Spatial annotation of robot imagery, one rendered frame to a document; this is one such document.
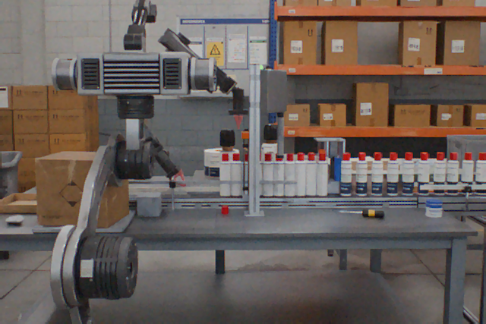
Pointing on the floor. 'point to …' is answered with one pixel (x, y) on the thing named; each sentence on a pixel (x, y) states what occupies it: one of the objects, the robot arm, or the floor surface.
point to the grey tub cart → (8, 177)
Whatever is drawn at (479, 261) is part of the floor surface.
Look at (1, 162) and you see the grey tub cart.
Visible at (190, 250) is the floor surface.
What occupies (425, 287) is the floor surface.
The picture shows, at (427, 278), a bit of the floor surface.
